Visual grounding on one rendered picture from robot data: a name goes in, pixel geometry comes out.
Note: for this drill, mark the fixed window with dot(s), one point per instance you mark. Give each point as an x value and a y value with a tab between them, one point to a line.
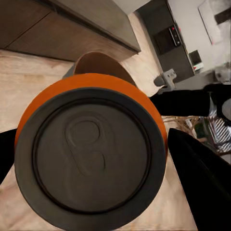
219	130

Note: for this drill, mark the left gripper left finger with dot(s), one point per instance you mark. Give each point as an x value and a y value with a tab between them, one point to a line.
7	140

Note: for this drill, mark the can of soda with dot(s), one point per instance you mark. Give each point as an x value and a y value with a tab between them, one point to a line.
90	153

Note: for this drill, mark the cabinet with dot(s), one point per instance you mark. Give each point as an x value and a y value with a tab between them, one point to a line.
66	29

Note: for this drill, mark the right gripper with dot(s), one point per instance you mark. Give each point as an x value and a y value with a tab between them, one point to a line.
172	103

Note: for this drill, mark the straight chair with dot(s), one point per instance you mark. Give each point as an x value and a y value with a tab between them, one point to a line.
186	125
186	120

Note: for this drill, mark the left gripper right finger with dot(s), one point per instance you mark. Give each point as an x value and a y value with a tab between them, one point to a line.
205	178

